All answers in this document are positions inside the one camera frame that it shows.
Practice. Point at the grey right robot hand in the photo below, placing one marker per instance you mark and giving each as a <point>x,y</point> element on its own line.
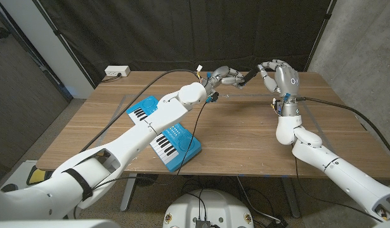
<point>288,82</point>

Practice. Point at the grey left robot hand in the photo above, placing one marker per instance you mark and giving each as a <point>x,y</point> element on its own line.
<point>221,76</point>

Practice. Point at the black blue left wrist camera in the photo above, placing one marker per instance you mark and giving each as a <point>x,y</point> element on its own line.
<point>212,98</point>

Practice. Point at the blue toy piano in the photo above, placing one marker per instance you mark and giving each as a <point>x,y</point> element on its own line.
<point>179,149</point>

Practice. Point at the black round floor disc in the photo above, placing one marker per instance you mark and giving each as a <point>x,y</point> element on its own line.
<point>147,180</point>

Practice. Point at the black backdrop curtain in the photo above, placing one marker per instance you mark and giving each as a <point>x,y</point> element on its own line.
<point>188,31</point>

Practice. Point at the white floor board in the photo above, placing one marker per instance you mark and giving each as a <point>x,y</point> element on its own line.
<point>18,174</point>

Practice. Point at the small black torso box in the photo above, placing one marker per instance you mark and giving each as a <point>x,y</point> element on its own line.
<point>202,224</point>

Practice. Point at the grey table leg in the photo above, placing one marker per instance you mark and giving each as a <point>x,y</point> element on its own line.
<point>291,199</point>

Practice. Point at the black backdrop stand pole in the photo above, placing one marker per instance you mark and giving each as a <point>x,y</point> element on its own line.
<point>320,31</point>
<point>60,34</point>

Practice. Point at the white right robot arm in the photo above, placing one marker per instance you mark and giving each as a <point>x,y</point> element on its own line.
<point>340,171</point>

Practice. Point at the white robot chest cover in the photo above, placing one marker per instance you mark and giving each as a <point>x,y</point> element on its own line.
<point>55,224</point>

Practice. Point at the white power strip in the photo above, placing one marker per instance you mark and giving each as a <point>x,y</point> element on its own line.
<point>117,70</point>

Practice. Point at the white table leg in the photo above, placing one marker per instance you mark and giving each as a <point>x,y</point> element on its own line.
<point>128,193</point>

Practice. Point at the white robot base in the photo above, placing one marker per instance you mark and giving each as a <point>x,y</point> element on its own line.
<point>213,206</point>

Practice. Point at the black power adapter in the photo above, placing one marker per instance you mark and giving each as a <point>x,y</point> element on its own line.
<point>277,223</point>

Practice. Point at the yellow and black floor pad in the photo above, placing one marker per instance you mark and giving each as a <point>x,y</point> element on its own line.
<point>37,175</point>

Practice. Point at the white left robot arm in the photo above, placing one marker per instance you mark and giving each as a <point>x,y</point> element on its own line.
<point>134,139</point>

